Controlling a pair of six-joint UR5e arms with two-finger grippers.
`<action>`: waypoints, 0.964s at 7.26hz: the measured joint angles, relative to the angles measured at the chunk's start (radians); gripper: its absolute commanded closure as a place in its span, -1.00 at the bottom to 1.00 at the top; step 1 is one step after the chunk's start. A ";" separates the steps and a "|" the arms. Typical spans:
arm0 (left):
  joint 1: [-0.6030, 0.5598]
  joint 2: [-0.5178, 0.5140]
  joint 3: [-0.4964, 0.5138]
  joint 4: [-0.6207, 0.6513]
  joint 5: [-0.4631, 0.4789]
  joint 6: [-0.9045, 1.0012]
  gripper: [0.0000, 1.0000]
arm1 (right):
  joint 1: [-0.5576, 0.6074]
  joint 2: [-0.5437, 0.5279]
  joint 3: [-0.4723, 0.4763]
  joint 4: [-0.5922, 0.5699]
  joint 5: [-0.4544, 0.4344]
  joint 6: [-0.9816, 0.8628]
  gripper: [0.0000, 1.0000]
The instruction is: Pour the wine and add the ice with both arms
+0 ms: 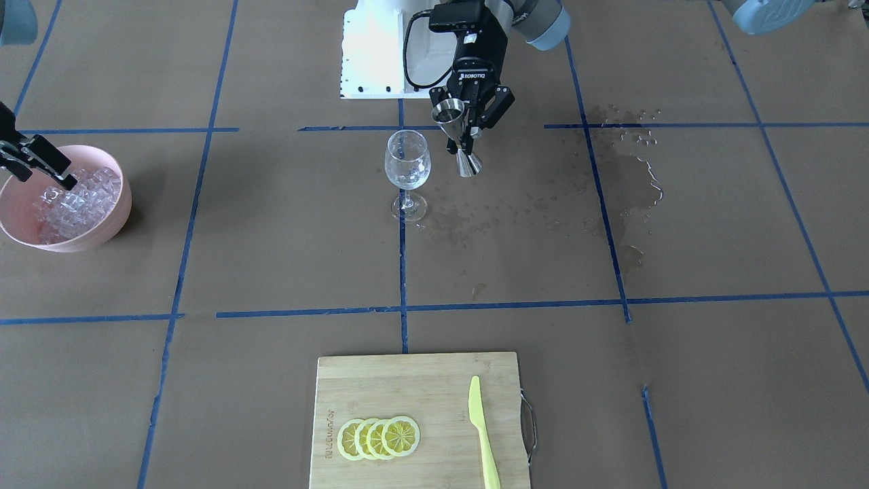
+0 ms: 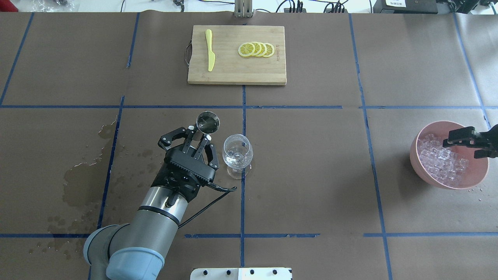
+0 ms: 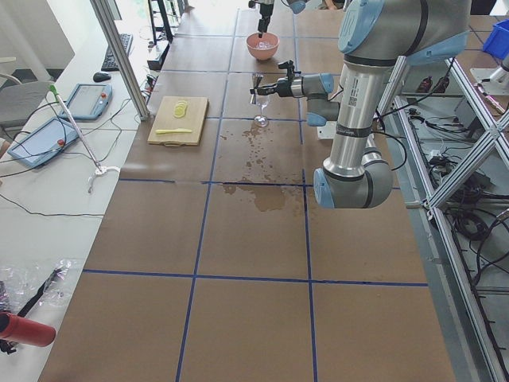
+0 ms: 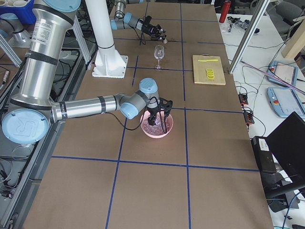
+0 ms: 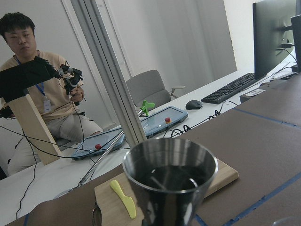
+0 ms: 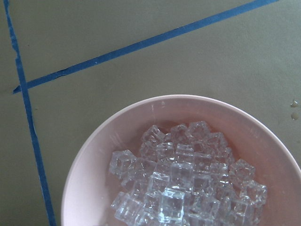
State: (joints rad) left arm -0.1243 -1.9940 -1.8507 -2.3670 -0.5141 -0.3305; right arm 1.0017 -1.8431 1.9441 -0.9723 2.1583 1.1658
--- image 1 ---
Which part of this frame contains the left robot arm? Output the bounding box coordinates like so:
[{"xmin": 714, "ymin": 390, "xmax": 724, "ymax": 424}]
[{"xmin": 413, "ymin": 1, "xmax": 572, "ymax": 157}]

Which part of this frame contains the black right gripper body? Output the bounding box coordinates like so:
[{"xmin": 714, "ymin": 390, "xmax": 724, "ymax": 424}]
[{"xmin": 1, "ymin": 103, "xmax": 21, "ymax": 153}]

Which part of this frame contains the yellow plastic knife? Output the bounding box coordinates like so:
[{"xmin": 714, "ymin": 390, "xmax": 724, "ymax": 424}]
[{"xmin": 468, "ymin": 376, "xmax": 502, "ymax": 488}]

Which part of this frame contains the clear wine glass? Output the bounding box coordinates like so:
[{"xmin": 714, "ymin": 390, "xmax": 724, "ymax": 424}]
[{"xmin": 384, "ymin": 129, "xmax": 432, "ymax": 223}]

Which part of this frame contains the bamboo cutting board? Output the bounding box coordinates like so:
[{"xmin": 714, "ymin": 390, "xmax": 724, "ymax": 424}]
[{"xmin": 308, "ymin": 352, "xmax": 531, "ymax": 488}]

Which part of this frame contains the steel cocktail jigger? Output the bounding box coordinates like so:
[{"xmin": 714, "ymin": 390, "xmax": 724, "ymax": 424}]
[{"xmin": 431, "ymin": 97, "xmax": 482, "ymax": 179}]

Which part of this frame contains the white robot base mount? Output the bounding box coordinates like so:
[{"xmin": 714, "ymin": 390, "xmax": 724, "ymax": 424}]
[{"xmin": 339, "ymin": 1, "xmax": 456, "ymax": 99}]

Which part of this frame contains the lemon slices row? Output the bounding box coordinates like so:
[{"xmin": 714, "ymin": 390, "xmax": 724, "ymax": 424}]
[{"xmin": 336, "ymin": 416, "xmax": 422, "ymax": 461}]

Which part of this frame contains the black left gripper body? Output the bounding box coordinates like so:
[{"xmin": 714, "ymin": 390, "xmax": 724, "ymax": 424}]
[{"xmin": 447, "ymin": 27, "xmax": 508, "ymax": 103}]

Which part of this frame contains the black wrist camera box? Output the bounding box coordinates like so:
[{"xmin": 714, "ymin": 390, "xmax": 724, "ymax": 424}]
[{"xmin": 428, "ymin": 1, "xmax": 496, "ymax": 33}]

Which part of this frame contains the clear ice cubes pile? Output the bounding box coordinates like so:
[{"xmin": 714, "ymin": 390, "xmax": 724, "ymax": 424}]
[{"xmin": 33, "ymin": 167, "xmax": 122, "ymax": 245}]

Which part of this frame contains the pink bowl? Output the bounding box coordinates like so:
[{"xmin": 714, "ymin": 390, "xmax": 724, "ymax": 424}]
[{"xmin": 1, "ymin": 145, "xmax": 132, "ymax": 253}]

